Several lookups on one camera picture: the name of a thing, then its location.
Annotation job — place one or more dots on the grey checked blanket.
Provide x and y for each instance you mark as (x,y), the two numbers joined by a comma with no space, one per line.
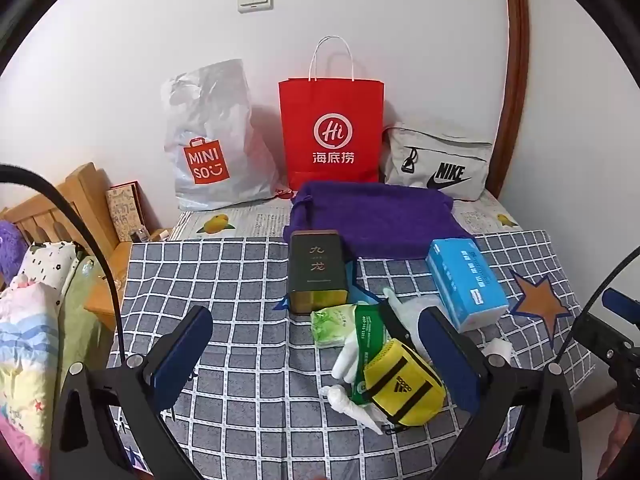
(225,285)

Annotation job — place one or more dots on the dark green tea tin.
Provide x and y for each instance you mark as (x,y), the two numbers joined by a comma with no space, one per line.
(315,265)

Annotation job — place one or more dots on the yellow mesh pouch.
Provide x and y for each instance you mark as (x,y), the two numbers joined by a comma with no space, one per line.
(400,385)

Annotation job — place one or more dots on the brown wooden baseboard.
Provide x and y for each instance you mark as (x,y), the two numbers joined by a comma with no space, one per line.
(597,397)

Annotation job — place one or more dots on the beige sling bag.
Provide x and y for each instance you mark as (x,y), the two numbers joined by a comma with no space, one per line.
(435,150)

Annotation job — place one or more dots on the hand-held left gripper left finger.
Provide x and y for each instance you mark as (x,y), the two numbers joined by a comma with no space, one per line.
(180,360)

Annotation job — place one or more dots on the white glove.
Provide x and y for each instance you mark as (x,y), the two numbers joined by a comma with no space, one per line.
(350,405)

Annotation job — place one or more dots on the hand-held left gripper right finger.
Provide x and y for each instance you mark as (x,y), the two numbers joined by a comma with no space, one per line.
(445,360)

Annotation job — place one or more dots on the colourful quilt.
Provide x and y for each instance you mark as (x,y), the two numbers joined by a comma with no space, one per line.
(25,360)

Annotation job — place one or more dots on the person's right hand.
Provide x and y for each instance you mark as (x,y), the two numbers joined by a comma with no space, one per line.
(625,435)

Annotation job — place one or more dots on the patterned box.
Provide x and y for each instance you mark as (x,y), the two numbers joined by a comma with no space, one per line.
(122,210)

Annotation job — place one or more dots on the white plastic shopping bag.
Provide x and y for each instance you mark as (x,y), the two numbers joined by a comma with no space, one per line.
(220,110)

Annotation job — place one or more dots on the purple towel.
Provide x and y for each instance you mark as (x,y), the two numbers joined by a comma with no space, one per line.
(380,220)

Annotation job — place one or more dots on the purple plush toy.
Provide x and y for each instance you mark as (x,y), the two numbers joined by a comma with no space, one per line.
(10,250)

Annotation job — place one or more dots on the white dotted pillow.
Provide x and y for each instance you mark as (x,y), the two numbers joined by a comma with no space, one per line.
(47,265)

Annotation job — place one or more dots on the brown wooden door frame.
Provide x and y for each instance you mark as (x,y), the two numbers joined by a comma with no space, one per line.
(515,60)

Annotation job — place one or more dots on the pale translucent glove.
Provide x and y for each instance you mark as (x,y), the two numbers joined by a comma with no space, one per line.
(410,310)

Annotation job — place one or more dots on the green wipes packet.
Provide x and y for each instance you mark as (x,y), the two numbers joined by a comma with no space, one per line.
(367,340)

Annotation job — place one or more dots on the light green tissue packet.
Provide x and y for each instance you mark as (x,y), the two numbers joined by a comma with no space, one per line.
(332,327)

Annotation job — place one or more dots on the blue tissue pack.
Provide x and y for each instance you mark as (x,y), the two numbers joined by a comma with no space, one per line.
(465,280)

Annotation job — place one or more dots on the red paper bag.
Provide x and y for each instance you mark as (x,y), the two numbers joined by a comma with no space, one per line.
(330,105)

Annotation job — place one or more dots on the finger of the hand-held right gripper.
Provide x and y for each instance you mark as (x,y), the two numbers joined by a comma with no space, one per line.
(620,302)

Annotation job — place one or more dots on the fruit print bedsheet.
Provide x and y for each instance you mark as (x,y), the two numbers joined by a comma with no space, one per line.
(240,222)

